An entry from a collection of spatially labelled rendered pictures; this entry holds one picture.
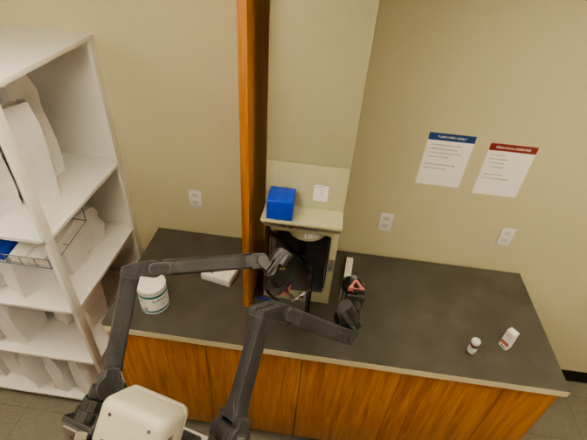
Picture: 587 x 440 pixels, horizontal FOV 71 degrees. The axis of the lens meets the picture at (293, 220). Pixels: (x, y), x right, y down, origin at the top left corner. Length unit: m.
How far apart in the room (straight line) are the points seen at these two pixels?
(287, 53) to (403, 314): 1.32
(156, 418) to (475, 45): 1.71
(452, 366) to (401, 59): 1.32
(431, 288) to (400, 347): 0.44
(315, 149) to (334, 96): 0.21
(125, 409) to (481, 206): 1.79
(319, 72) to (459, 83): 0.73
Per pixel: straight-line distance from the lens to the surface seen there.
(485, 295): 2.37
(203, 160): 2.17
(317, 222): 1.60
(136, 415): 1.29
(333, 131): 1.49
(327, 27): 1.38
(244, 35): 1.33
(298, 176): 1.60
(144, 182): 2.39
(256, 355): 1.31
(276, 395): 2.26
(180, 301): 2.08
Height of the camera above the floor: 2.50
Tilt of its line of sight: 38 degrees down
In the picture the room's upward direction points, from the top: 4 degrees clockwise
